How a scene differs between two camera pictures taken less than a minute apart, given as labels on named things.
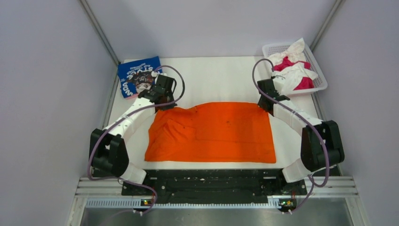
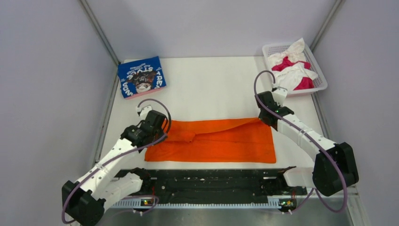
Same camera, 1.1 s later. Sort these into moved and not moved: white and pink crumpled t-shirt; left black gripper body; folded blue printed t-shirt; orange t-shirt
Moved: orange t-shirt; left black gripper body
Not moved: white and pink crumpled t-shirt; folded blue printed t-shirt
